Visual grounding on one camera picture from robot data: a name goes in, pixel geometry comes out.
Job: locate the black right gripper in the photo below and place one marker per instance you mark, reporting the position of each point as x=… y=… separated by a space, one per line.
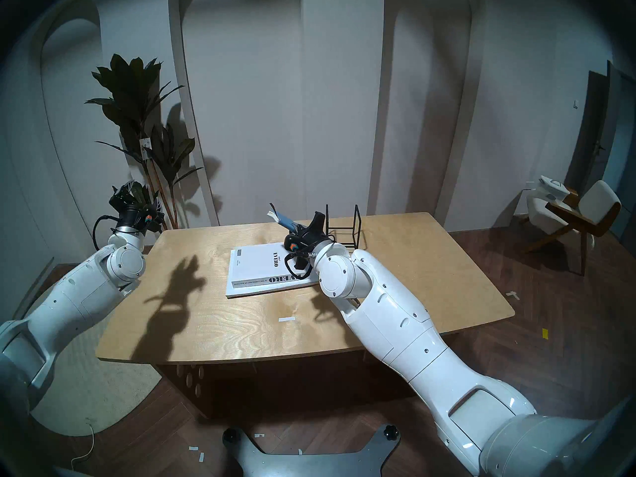
x=305 y=240

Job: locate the thick white EVERO book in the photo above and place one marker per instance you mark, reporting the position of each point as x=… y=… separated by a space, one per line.
x=258 y=267

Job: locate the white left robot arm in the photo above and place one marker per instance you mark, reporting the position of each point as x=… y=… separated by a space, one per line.
x=74 y=302

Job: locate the white wooden-frame armchair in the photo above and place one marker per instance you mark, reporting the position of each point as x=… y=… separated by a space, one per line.
x=598 y=198

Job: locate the white box on armchair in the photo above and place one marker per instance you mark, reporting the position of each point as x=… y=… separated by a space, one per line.
x=554 y=189

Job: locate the round cream rug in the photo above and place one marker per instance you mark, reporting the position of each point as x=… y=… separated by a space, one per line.
x=99 y=381

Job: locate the black base knob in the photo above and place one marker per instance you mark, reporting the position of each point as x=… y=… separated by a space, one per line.
x=391 y=433
x=231 y=436

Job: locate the large thin white book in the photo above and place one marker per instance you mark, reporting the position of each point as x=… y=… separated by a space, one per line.
x=248 y=292

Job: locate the dark brown open door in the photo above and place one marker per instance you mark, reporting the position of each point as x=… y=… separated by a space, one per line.
x=589 y=133

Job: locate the grey door panel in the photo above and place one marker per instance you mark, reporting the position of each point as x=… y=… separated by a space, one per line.
x=621 y=163

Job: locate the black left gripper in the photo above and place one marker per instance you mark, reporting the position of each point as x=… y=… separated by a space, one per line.
x=134 y=210

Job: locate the white plant label tag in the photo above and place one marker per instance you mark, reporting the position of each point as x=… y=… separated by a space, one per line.
x=146 y=148

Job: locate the blue book with ribbon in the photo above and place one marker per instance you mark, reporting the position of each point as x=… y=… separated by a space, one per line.
x=280 y=218

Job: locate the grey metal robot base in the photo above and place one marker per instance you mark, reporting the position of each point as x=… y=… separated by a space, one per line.
x=298 y=466

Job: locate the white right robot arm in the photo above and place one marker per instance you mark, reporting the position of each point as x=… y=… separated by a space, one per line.
x=422 y=347

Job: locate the tall dark green plant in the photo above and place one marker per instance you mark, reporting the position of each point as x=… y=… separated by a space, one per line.
x=131 y=83

